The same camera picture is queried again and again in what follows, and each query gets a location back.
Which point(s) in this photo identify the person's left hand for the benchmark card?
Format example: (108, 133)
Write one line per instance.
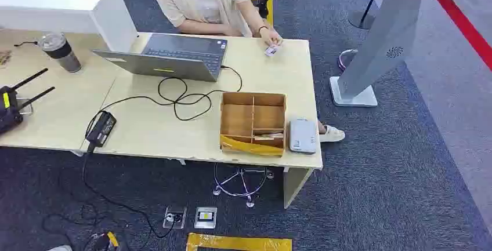
(271, 37)

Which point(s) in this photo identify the small white card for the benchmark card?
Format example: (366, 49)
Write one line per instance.
(271, 51)

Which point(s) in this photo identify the yellow chair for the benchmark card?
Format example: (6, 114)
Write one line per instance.
(270, 11)

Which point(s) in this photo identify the wooden divided card box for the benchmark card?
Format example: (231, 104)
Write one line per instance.
(238, 120)

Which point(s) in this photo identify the grey open laptop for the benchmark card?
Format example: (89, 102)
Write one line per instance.
(180, 51)

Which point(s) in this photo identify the white card reader device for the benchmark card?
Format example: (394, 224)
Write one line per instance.
(303, 136)

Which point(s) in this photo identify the grey kiosk stand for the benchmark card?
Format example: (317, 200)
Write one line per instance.
(384, 38)

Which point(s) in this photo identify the white shoe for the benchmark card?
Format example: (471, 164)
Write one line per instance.
(332, 134)

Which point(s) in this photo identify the chrome stool base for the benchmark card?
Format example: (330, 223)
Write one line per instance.
(242, 182)

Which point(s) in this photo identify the floor socket with yellow label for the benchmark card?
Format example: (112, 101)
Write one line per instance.
(205, 217)

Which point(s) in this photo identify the black power adapter brick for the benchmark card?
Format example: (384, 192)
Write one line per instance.
(100, 128)

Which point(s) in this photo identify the red barrier belt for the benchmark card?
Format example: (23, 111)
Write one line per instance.
(465, 26)

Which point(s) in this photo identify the floor socket with plug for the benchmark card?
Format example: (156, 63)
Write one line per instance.
(175, 217)

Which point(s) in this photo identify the yellow floor tape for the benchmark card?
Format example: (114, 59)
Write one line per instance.
(238, 242)

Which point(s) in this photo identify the clear cup with dark sleeve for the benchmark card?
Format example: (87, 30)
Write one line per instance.
(61, 53)

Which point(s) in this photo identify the white cabinet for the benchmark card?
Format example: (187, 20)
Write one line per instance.
(57, 7)

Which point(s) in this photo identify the pale wooden side desk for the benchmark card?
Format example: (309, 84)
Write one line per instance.
(57, 107)

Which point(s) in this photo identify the yellow and black plug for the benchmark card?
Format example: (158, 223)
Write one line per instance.
(107, 240)

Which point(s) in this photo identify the black router with antennas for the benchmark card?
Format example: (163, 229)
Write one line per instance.
(7, 109)

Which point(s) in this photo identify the black stanchion post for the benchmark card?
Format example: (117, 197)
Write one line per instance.
(361, 19)

